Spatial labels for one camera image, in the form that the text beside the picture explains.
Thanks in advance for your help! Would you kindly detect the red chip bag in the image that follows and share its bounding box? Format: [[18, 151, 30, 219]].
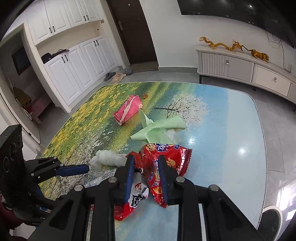
[[130, 143, 192, 208]]

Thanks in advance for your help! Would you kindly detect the white tissue wad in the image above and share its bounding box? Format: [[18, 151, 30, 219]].
[[89, 150, 127, 171]]

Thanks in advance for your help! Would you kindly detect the dark red snack packet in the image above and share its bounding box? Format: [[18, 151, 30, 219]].
[[114, 172, 149, 221]]

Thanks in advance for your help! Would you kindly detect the white round trash bin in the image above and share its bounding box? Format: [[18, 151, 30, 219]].
[[257, 205, 282, 241]]

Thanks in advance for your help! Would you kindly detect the landscape print table cover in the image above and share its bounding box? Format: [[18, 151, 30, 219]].
[[43, 82, 266, 226]]

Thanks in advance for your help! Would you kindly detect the light green plastic bag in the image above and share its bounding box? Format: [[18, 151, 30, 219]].
[[130, 109, 186, 145]]

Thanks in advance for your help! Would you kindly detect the beige slipper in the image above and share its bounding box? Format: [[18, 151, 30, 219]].
[[111, 72, 126, 84]]

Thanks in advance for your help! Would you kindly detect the dark grey slipper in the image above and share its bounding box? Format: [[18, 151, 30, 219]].
[[123, 67, 133, 75]]

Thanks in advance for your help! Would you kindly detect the grey white tv cabinet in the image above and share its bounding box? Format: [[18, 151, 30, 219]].
[[196, 45, 295, 103]]

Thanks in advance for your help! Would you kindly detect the white shoe cabinet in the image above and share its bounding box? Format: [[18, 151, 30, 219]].
[[24, 1, 125, 113]]

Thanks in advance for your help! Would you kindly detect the golden dragon figurine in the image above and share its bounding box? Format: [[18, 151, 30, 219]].
[[199, 36, 243, 52]]

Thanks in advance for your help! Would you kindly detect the dark brown entrance door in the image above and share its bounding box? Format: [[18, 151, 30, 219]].
[[107, 0, 157, 64]]

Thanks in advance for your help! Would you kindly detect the golden tiger figurine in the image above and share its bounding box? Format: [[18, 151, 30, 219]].
[[250, 49, 269, 63]]

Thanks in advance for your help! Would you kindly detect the black wall television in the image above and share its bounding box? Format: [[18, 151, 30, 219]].
[[178, 1, 295, 48]]

